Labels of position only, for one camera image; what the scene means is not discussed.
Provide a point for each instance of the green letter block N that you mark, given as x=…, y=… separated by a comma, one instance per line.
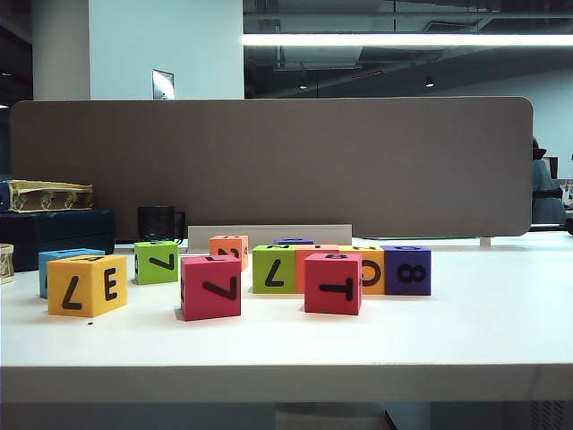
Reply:
x=273, y=273

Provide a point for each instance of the gold decorated box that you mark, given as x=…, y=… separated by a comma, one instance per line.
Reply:
x=49, y=195

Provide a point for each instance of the orange letter block D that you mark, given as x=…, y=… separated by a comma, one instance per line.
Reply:
x=228, y=246

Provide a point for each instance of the brown desk divider panel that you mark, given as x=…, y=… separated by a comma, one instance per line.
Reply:
x=313, y=165

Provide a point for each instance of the purple letter block G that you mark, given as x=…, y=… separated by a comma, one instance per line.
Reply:
x=407, y=273

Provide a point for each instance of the red LED ceiling sign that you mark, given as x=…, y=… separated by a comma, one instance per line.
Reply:
x=367, y=74

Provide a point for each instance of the black background object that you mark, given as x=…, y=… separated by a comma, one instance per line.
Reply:
x=569, y=226

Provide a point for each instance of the green letter block E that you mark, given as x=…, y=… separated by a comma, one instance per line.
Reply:
x=156, y=264

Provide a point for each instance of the coral letter block I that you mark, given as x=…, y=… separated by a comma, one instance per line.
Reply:
x=300, y=273

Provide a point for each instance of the white divider foot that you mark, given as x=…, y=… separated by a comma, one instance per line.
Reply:
x=485, y=242

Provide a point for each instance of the grey vented cabinet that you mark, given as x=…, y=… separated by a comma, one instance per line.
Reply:
x=492, y=416

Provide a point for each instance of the dark blue case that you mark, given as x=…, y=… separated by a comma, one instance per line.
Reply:
x=58, y=233

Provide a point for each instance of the yellow letter block A E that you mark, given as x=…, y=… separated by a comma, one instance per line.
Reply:
x=85, y=286

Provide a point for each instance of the purple letter block R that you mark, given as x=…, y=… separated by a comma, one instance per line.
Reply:
x=293, y=241

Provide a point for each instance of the blue foam letter block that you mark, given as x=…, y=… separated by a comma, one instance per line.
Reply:
x=67, y=253

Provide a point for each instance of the red letter block L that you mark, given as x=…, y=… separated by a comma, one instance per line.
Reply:
x=210, y=289

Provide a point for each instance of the black mug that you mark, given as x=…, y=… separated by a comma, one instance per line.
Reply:
x=154, y=224

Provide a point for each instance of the yellow letter block N Q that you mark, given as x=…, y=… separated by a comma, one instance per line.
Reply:
x=373, y=275

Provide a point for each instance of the ceiling light strip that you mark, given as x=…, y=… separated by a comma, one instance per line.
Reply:
x=403, y=39

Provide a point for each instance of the beige woven container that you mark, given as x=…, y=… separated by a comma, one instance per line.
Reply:
x=5, y=264

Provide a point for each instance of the red letter block B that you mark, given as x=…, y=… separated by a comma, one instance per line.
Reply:
x=331, y=286

